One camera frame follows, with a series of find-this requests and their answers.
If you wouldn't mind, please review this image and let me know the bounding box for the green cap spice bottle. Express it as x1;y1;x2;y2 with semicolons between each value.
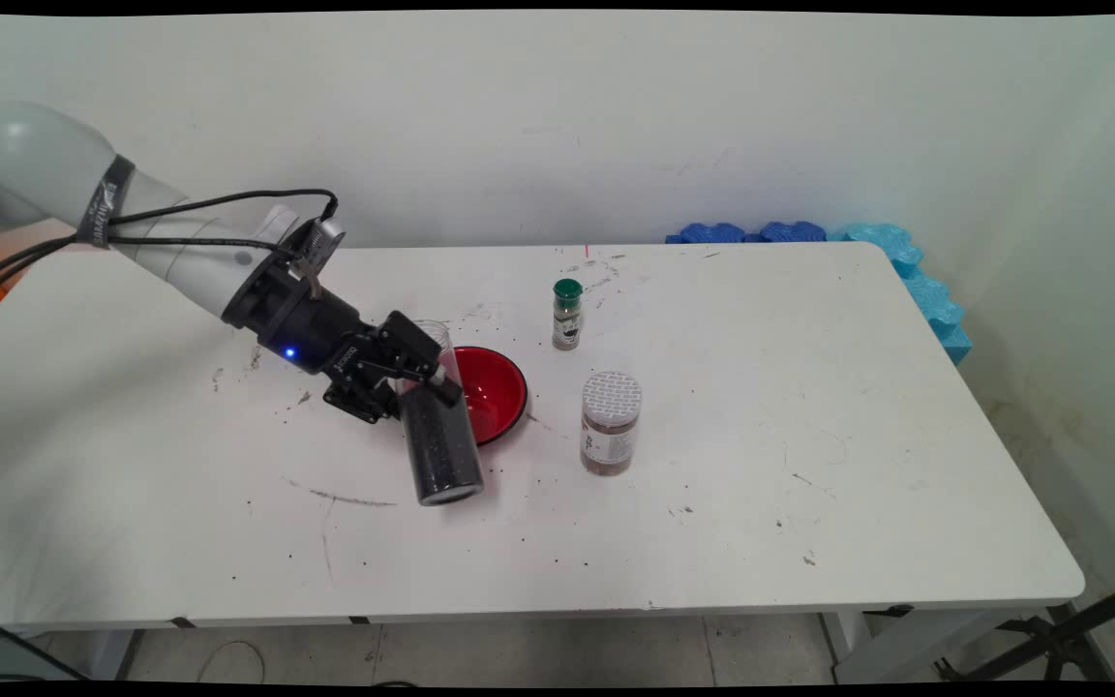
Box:
552;279;585;351

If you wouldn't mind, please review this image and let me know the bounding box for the dark blue foam piece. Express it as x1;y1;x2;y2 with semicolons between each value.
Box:
759;221;828;244
666;223;748;245

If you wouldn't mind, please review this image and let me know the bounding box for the red bowl with black rim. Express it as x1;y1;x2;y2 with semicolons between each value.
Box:
449;346;529;447

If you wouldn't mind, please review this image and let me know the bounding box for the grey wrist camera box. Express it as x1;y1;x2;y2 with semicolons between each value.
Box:
282;215;347;284

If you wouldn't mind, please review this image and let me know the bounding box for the white table leg frame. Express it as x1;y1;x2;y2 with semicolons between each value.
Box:
83;629;138;682
824;606;1083;684

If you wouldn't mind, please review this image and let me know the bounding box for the white lid nut jar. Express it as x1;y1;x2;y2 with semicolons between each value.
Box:
581;371;644;476

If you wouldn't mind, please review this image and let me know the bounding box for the black camera cable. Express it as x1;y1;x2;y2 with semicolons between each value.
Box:
0;189;340;287

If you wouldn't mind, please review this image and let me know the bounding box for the black tripod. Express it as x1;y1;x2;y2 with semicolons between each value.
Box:
935;573;1115;682

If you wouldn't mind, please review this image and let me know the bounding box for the black velcro strap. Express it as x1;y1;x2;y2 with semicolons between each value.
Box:
76;155;137;250

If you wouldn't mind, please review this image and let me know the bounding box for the clear jar with black seeds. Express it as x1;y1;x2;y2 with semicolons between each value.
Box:
393;319;486;507

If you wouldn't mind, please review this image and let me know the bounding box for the light blue foam piece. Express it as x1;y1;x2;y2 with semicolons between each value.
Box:
829;223;973;367

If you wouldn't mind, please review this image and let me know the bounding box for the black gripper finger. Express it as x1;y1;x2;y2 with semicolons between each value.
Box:
323;373;404;425
376;310;464;408

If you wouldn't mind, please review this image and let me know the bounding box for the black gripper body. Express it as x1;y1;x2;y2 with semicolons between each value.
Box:
224;259;389;388

